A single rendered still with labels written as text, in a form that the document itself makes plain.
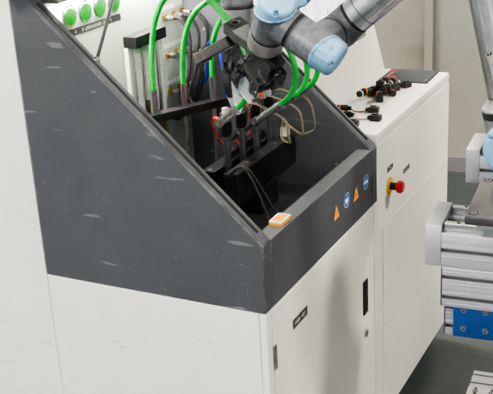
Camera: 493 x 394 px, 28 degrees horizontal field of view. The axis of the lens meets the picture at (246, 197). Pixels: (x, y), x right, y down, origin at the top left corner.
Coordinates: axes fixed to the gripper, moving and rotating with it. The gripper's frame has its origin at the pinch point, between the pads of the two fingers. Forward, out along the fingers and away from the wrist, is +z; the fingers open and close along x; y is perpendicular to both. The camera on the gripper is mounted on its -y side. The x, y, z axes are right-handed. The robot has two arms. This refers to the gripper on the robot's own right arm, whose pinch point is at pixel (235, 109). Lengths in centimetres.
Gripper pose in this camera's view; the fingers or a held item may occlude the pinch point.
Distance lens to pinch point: 236.3
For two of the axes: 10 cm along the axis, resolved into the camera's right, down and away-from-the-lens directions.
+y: 8.9, 1.1, -4.4
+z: 0.6, 9.3, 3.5
